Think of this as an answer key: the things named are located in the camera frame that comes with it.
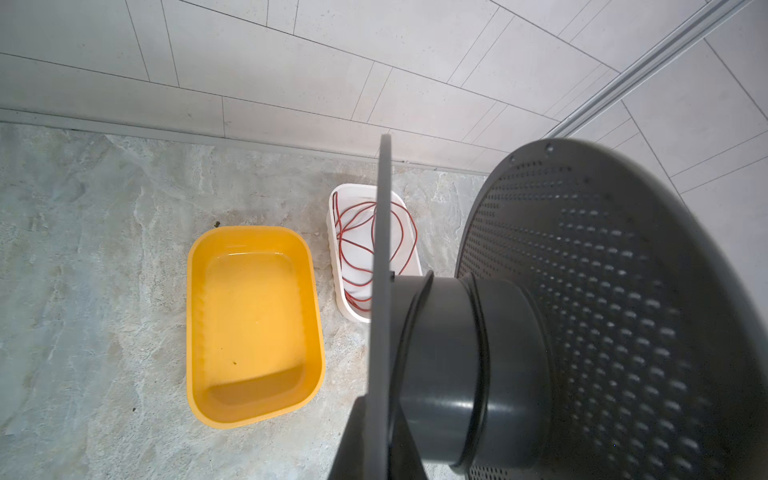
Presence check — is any black cable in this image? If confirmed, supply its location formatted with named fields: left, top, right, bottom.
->
left=386, top=269, right=490, bottom=475

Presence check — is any grey perforated cable spool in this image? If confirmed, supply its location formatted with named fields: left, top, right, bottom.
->
left=329, top=135, right=767, bottom=479

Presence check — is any white plastic tray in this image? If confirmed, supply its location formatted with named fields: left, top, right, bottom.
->
left=326, top=183, right=423, bottom=324

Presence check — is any yellow plastic tray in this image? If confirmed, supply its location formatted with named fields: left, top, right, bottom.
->
left=186, top=226, right=326, bottom=429

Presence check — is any red cable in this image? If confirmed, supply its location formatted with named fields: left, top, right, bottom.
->
left=331, top=190, right=420, bottom=313

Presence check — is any aluminium corner post right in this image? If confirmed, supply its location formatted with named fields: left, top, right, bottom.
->
left=544, top=0, right=751, bottom=138

